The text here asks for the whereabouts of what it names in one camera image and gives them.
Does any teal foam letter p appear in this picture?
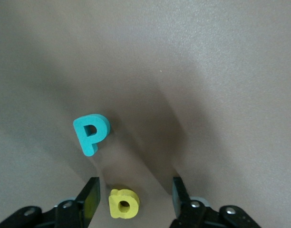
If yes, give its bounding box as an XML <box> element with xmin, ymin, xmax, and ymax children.
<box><xmin>73</xmin><ymin>114</ymin><xmax>111</xmax><ymax>157</ymax></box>

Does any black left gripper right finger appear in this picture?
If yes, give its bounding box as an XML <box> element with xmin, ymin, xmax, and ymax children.
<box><xmin>171</xmin><ymin>177</ymin><xmax>262</xmax><ymax>228</ymax></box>

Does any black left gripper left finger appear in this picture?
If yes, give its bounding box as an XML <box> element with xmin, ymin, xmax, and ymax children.
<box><xmin>0</xmin><ymin>177</ymin><xmax>102</xmax><ymax>228</ymax></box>

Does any yellow foam letter d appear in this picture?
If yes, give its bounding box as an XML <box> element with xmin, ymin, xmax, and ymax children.
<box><xmin>108</xmin><ymin>189</ymin><xmax>140</xmax><ymax>219</ymax></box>

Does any brown table cover sheet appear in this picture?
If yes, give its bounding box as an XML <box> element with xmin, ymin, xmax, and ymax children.
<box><xmin>0</xmin><ymin>0</ymin><xmax>291</xmax><ymax>228</ymax></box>

